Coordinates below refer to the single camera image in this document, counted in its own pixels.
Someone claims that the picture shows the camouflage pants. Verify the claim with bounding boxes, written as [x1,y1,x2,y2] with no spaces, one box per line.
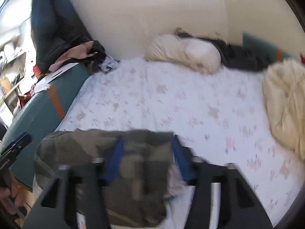
[34,129,173,227]

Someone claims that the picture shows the person left hand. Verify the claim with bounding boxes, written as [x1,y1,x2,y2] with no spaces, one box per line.
[1,175,25,215]

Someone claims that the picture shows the teal bed side cushion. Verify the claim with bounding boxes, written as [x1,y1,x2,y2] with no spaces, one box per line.
[1,64,89,190]

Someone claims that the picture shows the white floral bed sheet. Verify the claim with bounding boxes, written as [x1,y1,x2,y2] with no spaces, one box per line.
[32,57,305,229]

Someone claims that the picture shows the cream crumpled blanket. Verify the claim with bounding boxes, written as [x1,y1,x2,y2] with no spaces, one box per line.
[263,58,304,160]

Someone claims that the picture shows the dark hanging clothes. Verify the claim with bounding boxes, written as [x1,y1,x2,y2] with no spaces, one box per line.
[31,0,107,73]

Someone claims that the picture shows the cream pillow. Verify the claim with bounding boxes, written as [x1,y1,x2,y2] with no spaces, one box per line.
[144,34,222,74]

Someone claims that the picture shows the black clothing by wall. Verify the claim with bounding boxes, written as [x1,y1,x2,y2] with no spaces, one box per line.
[174,28,272,72]

